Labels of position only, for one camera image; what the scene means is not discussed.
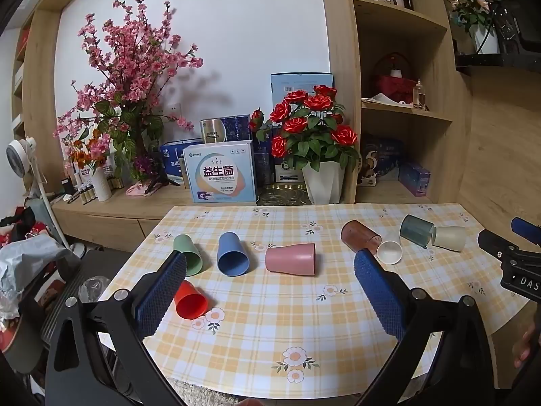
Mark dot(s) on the light blue flat box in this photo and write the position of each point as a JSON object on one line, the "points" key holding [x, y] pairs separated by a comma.
{"points": [[287, 86]]}

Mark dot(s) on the blue cup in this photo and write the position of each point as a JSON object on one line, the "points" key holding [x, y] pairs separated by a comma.
{"points": [[232, 256]]}

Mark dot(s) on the brown transparent cup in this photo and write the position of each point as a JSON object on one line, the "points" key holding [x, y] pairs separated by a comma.
{"points": [[359, 237]]}

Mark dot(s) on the pink cup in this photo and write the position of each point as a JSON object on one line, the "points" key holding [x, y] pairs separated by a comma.
{"points": [[291, 259]]}

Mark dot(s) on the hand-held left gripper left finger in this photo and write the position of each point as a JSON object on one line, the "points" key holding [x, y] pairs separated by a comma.
{"points": [[162, 292]]}

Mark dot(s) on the red roses in white pot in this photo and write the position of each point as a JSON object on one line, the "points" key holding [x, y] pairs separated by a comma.
{"points": [[315, 135]]}

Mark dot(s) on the pink blossom arrangement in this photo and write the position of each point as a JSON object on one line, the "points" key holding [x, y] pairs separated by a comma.
{"points": [[126, 72]]}

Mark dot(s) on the white standing fan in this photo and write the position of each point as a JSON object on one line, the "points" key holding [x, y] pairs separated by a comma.
{"points": [[20, 155]]}

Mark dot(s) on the white cup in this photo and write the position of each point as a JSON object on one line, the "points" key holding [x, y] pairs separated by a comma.
{"points": [[389, 252]]}

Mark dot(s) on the red cup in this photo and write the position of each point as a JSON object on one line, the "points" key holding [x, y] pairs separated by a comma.
{"points": [[191, 302]]}

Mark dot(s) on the pink cloth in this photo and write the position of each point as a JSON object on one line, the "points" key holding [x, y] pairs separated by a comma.
{"points": [[137, 189]]}

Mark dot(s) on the grey plastic bag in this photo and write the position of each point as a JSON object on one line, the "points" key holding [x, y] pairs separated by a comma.
{"points": [[29, 262]]}

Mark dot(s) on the dark blue gold box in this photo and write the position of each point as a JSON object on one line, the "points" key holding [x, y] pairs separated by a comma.
{"points": [[228, 129]]}

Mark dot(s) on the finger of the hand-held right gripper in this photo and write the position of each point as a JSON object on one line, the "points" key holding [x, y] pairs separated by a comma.
{"points": [[524, 227], [494, 243]]}

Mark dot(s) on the orange flowers in white vase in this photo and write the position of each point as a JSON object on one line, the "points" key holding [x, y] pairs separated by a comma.
{"points": [[100, 186]]}

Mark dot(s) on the blue patterned box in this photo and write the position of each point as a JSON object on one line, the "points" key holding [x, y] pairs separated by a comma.
{"points": [[380, 160]]}

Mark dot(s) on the clear plastic bag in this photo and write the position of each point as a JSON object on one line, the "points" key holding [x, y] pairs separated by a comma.
{"points": [[94, 287]]}

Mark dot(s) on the white papers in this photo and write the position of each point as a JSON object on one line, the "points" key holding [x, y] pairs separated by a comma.
{"points": [[380, 99]]}

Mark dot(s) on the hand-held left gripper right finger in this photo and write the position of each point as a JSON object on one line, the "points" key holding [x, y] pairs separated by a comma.
{"points": [[380, 296]]}

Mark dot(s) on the beige cup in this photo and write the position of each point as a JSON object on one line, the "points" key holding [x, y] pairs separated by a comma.
{"points": [[449, 237]]}

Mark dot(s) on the pile of clothes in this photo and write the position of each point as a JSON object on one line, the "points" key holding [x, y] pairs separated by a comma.
{"points": [[21, 224]]}

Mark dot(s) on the pink flowers in white pot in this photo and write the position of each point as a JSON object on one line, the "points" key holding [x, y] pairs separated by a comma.
{"points": [[475, 12]]}

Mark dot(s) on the pastel white box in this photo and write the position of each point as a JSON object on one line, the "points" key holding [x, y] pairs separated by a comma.
{"points": [[219, 173]]}

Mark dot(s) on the white wall socket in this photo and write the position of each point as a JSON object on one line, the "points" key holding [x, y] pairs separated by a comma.
{"points": [[175, 110]]}

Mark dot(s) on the dark blue tall box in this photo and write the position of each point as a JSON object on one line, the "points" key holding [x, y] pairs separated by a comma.
{"points": [[264, 165]]}

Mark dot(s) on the dark gold patterned tray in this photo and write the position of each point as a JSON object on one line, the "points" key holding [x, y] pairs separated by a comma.
{"points": [[281, 196]]}

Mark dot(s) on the row of small brown bottles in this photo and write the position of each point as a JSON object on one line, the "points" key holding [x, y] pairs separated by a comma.
{"points": [[86, 192]]}

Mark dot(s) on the grey-green transparent cup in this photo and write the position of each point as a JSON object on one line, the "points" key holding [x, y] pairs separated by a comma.
{"points": [[416, 228]]}

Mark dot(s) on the purple flowers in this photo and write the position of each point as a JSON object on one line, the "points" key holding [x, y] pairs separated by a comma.
{"points": [[144, 165]]}

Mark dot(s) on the dark speckled ledge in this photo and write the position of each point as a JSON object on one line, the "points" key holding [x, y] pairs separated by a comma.
{"points": [[498, 61]]}

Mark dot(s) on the red gift basket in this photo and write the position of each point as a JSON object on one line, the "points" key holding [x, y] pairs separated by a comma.
{"points": [[393, 82]]}

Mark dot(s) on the blue and white box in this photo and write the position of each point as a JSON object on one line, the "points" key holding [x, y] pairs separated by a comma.
{"points": [[171, 160]]}

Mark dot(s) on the green cup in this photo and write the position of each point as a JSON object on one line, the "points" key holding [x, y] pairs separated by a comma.
{"points": [[189, 251]]}

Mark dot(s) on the white box green label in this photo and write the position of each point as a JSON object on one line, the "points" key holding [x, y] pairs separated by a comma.
{"points": [[287, 174]]}

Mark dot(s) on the person's right hand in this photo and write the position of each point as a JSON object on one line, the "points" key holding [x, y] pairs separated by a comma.
{"points": [[529, 342]]}

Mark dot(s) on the yellow checked floral tablecloth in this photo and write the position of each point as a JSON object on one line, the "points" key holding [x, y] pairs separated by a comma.
{"points": [[270, 317]]}

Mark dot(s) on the clear glass bottle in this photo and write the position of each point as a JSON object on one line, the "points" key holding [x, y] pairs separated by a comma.
{"points": [[419, 95]]}

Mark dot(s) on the wooden shelf unit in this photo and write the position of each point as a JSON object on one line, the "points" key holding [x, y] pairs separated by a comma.
{"points": [[389, 21]]}

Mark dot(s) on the purple box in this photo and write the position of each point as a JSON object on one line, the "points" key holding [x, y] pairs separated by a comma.
{"points": [[415, 179]]}

